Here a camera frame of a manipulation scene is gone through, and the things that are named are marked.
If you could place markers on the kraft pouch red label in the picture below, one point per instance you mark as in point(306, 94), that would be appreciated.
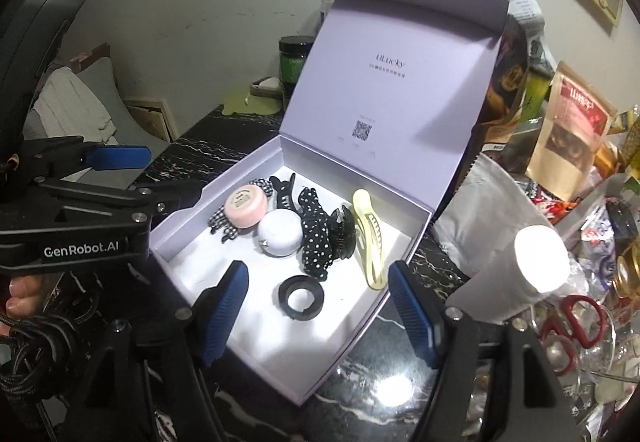
point(570, 136)

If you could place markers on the black polka dot scrunchie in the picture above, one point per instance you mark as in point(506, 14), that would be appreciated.
point(315, 242)

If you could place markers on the dark translucent hair claw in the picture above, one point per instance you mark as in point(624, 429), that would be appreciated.
point(342, 232)

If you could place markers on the glass bowl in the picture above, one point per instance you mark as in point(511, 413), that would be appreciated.
point(600, 357)

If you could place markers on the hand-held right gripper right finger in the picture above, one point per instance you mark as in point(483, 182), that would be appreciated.
point(410, 317)

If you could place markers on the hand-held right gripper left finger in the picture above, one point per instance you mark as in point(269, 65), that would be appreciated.
point(225, 312)

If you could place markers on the lavender gift box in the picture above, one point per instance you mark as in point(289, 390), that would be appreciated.
point(400, 111)

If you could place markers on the person's left hand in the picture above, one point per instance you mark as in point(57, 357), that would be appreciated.
point(25, 289)

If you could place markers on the black white checkered scrunchie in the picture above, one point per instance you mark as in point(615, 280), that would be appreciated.
point(222, 222)

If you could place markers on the pink round case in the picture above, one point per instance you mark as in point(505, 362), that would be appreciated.
point(245, 208)

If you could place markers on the white round case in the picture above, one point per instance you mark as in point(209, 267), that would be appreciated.
point(280, 234)

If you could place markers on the yellow hair clip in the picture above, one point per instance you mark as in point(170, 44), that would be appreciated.
point(370, 252)

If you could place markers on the dark gold-print bag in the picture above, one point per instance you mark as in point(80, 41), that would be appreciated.
point(507, 81)

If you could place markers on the white clothing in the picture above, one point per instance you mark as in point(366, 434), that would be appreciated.
point(70, 106)

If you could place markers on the red scissors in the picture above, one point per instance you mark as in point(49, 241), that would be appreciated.
point(580, 322)

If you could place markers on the light green mat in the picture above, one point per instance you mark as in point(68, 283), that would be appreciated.
point(240, 104)

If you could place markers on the white cylinder container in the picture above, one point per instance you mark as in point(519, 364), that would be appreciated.
point(542, 259)

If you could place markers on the grey chair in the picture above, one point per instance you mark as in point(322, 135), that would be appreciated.
point(107, 91)

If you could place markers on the black foam hair donut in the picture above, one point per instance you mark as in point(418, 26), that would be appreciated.
point(286, 299)

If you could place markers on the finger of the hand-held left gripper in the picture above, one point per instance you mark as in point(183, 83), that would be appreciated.
point(170, 197)
point(122, 157)

